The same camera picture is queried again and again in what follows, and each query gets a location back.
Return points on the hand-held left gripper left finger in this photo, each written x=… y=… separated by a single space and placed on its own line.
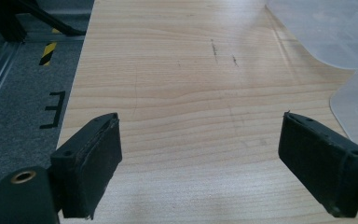
x=87 y=168

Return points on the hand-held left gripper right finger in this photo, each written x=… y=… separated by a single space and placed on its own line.
x=320 y=168

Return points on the clear plastic sheet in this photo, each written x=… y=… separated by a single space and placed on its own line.
x=326 y=31

